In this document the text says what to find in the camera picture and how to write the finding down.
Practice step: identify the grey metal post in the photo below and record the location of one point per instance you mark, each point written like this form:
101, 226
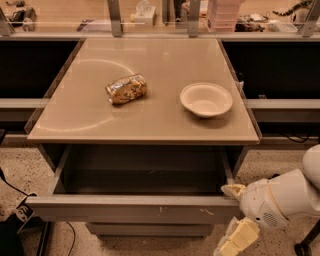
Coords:
194, 9
115, 17

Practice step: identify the crumpled snack bag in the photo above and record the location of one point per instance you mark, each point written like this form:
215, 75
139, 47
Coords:
126, 89

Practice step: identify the pink stacked bins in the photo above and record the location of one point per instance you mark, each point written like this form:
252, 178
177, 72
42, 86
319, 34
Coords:
222, 15

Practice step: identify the grey bottom drawer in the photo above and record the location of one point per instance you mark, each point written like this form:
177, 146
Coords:
166, 230

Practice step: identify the black metal stand leg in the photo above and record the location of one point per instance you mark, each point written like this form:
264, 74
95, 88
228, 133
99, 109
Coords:
44, 238

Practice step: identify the grey drawer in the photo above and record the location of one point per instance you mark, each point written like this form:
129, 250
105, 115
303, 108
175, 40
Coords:
166, 230
139, 184

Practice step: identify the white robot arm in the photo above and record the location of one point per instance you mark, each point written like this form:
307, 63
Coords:
297, 192

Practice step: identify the white paper bowl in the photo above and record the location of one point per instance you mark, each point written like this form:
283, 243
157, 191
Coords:
206, 100

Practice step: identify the grey top drawer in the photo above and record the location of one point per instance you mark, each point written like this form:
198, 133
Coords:
139, 184

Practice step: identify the grey metal post left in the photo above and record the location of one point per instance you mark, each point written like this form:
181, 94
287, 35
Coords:
115, 17

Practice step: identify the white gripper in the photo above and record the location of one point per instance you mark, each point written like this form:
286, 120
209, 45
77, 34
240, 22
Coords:
258, 202

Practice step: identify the white tissue box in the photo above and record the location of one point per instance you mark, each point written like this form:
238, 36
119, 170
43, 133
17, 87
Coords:
145, 13

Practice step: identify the grey drawer cabinet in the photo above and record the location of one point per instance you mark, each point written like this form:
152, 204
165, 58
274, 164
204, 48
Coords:
79, 112

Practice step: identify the black and white sneaker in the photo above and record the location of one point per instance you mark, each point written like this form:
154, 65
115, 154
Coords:
20, 215

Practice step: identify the black office chair base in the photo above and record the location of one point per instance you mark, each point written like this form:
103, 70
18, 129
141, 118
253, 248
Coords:
303, 248

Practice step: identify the grey metal post right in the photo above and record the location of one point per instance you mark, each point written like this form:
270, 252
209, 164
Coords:
194, 9

